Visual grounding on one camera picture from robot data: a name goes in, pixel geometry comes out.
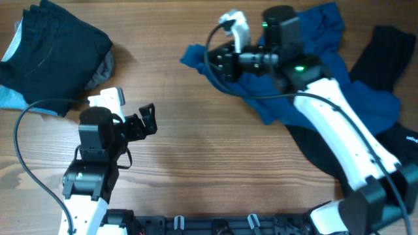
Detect black cable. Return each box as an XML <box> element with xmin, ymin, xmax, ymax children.
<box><xmin>13</xmin><ymin>99</ymin><xmax>91</xmax><ymax>235</ymax></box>
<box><xmin>202</xmin><ymin>20</ymin><xmax>414</xmax><ymax>235</ymax></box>

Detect left black cable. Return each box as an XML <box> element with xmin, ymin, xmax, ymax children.
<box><xmin>13</xmin><ymin>99</ymin><xmax>91</xmax><ymax>235</ymax></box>

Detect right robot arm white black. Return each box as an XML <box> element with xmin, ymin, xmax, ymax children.
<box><xmin>204</xmin><ymin>5</ymin><xmax>417</xmax><ymax>234</ymax></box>

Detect folded light blue garment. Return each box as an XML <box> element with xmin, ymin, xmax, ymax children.
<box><xmin>1</xmin><ymin>16</ymin><xmax>45</xmax><ymax>110</ymax></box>

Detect black garment with white logo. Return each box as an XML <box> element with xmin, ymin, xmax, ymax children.
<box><xmin>287</xmin><ymin>26</ymin><xmax>417</xmax><ymax>196</ymax></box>

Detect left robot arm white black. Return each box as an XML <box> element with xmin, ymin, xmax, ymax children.
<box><xmin>59</xmin><ymin>104</ymin><xmax>157</xmax><ymax>234</ymax></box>

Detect folded dark navy garment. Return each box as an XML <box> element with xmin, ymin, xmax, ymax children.
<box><xmin>1</xmin><ymin>1</ymin><xmax>113</xmax><ymax>105</ymax></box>

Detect blue polo shirt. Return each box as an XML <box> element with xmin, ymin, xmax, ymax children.
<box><xmin>180</xmin><ymin>2</ymin><xmax>402</xmax><ymax>136</ymax></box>

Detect folded grey garment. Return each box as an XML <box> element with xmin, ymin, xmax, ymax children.
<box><xmin>84</xmin><ymin>52</ymin><xmax>114</xmax><ymax>90</ymax></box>

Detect right black cable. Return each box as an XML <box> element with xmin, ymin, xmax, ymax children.
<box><xmin>202</xmin><ymin>20</ymin><xmax>414</xmax><ymax>235</ymax></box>

